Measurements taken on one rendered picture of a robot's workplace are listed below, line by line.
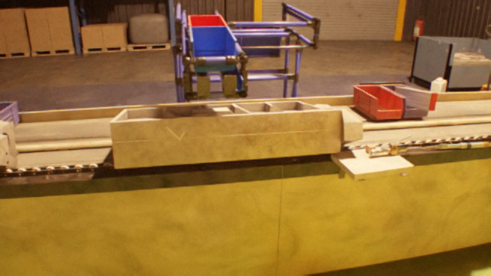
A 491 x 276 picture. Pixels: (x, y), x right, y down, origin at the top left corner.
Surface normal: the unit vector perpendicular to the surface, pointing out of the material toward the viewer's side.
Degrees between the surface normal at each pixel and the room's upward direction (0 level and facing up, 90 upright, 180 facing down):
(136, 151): 80
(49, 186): 90
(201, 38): 94
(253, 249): 90
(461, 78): 90
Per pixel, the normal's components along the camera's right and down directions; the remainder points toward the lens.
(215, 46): 0.17, 0.44
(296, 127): 0.17, 0.22
